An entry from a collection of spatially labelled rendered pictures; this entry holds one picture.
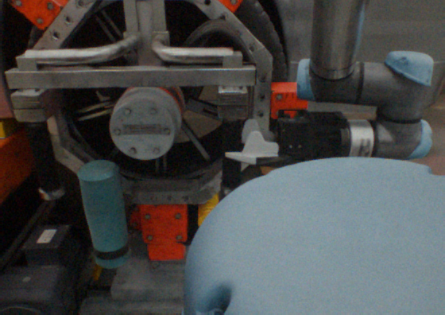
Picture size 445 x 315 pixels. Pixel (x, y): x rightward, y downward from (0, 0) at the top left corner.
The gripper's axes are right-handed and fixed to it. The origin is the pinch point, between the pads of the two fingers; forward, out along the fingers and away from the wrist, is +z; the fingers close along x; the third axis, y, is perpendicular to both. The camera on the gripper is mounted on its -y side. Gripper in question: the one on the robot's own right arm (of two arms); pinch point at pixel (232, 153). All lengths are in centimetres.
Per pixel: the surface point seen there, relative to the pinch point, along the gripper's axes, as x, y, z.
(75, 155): -20.9, -10.4, 37.2
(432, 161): -150, -84, -146
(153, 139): -6.0, 0.2, 15.0
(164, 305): -26, -68, 20
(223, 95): 1.5, 11.4, 1.6
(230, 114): 1.5, 7.9, 0.5
